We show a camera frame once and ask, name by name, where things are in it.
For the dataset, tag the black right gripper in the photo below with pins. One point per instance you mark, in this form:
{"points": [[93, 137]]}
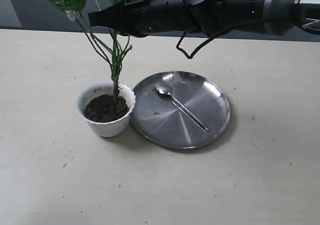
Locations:
{"points": [[141, 18]]}

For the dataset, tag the artificial red anthurium plant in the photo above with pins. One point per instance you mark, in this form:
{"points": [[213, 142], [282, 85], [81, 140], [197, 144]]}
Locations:
{"points": [[112, 55]]}

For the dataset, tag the stainless steel spork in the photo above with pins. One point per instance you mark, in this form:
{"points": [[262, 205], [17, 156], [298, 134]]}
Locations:
{"points": [[165, 89]]}

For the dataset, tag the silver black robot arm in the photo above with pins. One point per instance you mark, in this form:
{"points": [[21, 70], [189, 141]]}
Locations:
{"points": [[267, 17]]}

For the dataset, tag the dark soil in pot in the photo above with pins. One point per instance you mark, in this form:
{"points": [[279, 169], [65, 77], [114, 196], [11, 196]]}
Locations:
{"points": [[104, 109]]}

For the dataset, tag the white scalloped flower pot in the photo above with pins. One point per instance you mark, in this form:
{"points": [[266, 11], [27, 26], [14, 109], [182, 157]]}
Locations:
{"points": [[105, 129]]}

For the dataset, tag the round stainless steel plate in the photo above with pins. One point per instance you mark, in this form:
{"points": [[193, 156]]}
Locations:
{"points": [[159, 119]]}

